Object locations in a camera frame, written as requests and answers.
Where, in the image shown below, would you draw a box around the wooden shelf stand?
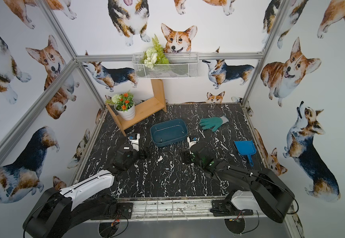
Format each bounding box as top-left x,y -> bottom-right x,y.
106,79 -> 167,136

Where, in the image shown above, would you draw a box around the white pot orange flowers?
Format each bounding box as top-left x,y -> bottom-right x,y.
105,91 -> 136,121

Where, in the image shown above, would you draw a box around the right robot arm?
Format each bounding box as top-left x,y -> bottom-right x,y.
180,144 -> 296,223

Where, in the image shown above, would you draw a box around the white wire basket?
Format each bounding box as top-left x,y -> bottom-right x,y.
132,53 -> 199,79

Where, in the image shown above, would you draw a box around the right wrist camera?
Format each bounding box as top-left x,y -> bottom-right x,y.
187,137 -> 199,148

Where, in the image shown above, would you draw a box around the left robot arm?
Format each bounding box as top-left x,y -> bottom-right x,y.
22,143 -> 151,238

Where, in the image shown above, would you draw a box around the teal plastic storage box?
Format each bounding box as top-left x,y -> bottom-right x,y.
150,119 -> 188,147

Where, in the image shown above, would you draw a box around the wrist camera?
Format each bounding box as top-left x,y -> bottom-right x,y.
187,137 -> 199,148
127,133 -> 140,151

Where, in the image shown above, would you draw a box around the blue plastic dustpan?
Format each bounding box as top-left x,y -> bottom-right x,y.
234,140 -> 257,167

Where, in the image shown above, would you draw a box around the artificial fern white flowers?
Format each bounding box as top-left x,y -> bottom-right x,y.
140,35 -> 169,69

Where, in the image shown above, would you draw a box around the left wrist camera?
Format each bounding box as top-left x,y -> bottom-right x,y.
127,133 -> 140,151

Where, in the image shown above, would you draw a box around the green work glove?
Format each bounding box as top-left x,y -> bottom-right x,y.
199,116 -> 229,132

